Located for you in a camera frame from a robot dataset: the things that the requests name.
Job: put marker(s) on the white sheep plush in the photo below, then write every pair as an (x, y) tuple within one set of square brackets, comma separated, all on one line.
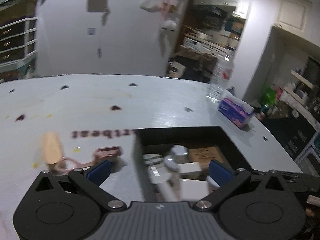
[(169, 25)]

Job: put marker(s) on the black cardboard box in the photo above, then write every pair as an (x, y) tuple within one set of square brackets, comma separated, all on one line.
[(160, 141)]

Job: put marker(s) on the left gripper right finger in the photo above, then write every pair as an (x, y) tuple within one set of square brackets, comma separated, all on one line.
[(229, 181)]

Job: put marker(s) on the white power adapter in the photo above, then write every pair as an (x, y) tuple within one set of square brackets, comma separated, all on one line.
[(194, 190)]

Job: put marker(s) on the purple tissue box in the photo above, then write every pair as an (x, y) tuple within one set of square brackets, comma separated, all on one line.
[(236, 110)]

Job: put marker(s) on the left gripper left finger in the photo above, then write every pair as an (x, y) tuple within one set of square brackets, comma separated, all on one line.
[(89, 181)]

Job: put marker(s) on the clear water bottle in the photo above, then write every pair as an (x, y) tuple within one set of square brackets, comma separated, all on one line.
[(220, 77)]

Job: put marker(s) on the wooden stamp with white block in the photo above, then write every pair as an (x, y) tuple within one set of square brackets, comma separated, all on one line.
[(170, 190)]

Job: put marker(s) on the white knob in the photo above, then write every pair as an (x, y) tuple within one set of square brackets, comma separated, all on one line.
[(177, 155)]

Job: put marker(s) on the white round tape measure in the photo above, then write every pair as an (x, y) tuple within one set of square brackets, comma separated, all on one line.
[(159, 174)]

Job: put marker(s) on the white drawer unit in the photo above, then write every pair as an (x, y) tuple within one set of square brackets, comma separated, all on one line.
[(18, 42)]

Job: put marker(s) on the carved wooden block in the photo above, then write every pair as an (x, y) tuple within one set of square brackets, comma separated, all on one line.
[(205, 155)]

